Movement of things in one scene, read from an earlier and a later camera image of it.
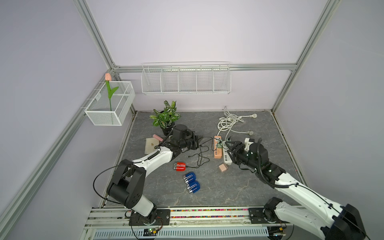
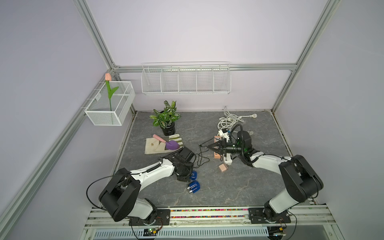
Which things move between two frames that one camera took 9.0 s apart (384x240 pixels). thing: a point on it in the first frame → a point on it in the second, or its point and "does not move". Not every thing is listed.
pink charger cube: x=223 y=167 does not move
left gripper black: x=195 y=145 → x=186 y=178
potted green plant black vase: x=166 y=118 does not move
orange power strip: x=218 y=152 does not move
